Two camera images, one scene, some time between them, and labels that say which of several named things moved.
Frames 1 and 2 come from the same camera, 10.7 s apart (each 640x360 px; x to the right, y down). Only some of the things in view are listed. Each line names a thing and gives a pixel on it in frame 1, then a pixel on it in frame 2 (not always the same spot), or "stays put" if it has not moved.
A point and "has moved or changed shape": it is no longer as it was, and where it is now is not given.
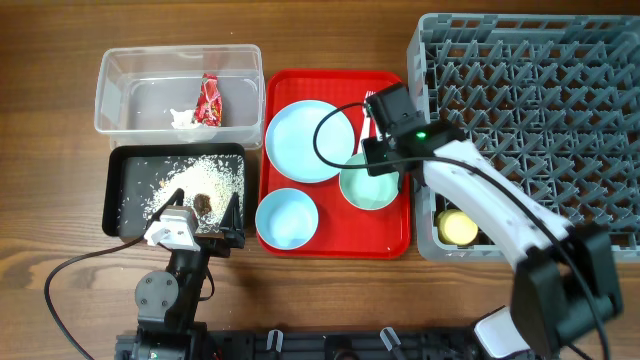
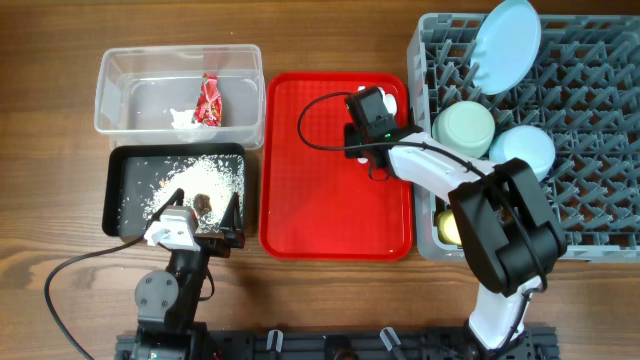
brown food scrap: (202, 204) stays put
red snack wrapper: (209, 106) stays put
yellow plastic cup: (456, 228) stays put
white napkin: (183, 120) stays put
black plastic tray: (139, 179) stays put
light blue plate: (290, 144) to (505, 47)
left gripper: (222, 246) stays put
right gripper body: (379, 159) stays put
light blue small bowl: (286, 219) to (527, 143)
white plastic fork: (366, 122) has moved or changed shape
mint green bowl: (367, 191) to (465, 127)
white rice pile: (219, 176) stays put
